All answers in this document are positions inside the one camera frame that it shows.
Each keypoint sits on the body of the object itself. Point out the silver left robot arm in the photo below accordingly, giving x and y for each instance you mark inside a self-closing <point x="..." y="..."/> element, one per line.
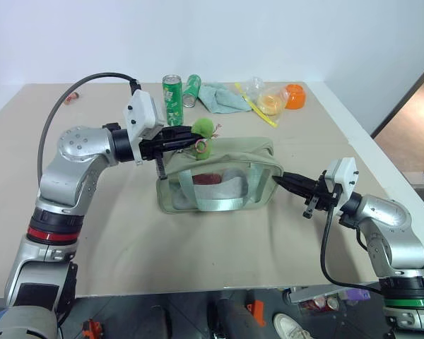
<point x="69" y="169"/>

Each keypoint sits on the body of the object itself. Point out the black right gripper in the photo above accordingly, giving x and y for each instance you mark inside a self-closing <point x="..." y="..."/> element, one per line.
<point x="321" y="197"/>

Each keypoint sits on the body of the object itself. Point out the orange part under table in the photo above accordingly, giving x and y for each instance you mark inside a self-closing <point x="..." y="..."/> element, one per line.
<point x="92" y="329"/>
<point x="256" y="310"/>

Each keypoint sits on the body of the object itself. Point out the red item inside pouch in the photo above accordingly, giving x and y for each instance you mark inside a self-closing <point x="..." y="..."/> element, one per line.
<point x="206" y="178"/>

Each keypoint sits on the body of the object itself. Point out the yellow plastic strip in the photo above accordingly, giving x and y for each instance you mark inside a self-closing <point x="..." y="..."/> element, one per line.
<point x="259" y="113"/>

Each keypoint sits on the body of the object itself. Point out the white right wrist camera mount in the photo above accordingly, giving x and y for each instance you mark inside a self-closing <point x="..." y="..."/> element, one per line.
<point x="344" y="176"/>

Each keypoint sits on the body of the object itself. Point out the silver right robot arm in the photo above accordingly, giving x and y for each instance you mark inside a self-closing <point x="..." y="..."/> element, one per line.
<point x="392" y="226"/>

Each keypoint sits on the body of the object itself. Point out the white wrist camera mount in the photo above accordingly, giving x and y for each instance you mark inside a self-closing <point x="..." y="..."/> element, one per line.
<point x="141" y="109"/>
<point x="344" y="176"/>

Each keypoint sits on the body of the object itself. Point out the small red brown object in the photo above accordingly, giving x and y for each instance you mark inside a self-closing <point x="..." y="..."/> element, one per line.
<point x="71" y="98"/>

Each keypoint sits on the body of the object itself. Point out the beige table cloth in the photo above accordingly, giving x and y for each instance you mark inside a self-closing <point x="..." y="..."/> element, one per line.
<point x="205" y="247"/>

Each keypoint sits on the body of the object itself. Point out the grey item inside pouch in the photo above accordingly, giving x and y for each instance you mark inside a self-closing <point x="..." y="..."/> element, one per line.
<point x="233" y="174"/>

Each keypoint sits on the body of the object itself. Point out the upright green soda can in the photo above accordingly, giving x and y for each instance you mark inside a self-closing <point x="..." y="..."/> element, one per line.
<point x="172" y="100"/>

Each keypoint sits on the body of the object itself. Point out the orange plastic cup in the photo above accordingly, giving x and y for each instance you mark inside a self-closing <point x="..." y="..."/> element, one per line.
<point x="296" y="96"/>

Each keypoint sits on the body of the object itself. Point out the white shoe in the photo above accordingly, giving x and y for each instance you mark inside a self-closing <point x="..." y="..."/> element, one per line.
<point x="291" y="326"/>

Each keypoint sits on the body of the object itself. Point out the tipped green soda can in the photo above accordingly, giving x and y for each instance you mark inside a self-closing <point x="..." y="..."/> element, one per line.
<point x="192" y="90"/>

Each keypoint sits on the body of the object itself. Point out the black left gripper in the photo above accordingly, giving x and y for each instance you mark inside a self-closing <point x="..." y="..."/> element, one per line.
<point x="150" y="147"/>

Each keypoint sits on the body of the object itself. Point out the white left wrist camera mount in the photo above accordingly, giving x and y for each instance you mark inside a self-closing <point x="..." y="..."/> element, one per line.
<point x="141" y="109"/>

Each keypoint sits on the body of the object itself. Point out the grey tray with clutter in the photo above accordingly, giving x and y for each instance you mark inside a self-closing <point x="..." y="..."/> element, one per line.
<point x="325" y="296"/>

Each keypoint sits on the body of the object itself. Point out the teal cloth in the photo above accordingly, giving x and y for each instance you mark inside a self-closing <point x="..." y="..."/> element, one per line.
<point x="222" y="99"/>

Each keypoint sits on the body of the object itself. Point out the green pouch with clear window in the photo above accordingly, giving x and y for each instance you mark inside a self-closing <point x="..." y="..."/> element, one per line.
<point x="229" y="155"/>

